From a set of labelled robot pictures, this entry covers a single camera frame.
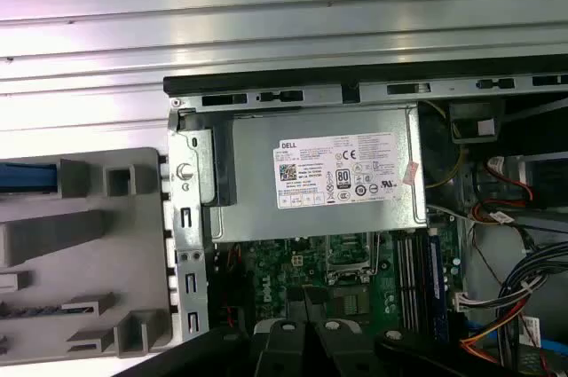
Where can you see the hard disk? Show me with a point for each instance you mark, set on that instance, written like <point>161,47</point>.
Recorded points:
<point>26,177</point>

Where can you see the green motherboard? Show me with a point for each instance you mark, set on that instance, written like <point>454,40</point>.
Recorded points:
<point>275,270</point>

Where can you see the black PC case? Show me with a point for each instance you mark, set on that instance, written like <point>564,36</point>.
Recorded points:
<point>266,80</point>

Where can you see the gray parts rack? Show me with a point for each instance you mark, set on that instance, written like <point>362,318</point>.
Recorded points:
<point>133,261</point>

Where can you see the blue RAM stick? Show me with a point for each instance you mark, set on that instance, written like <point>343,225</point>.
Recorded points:
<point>436,279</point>

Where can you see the black RAM slot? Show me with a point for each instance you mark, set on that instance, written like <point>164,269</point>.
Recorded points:
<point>413,279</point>
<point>400,279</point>

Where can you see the locking lever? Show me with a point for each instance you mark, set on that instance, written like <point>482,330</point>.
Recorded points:
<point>380,253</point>

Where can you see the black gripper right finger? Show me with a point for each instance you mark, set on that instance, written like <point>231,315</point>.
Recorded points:
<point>337,350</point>

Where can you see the metal socket cover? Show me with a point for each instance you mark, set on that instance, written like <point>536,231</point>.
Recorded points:
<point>350,278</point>

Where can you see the silver power supply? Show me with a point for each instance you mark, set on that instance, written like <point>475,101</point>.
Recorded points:
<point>248,173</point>

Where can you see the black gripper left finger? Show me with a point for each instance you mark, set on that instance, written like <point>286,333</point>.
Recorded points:
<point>279,350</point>

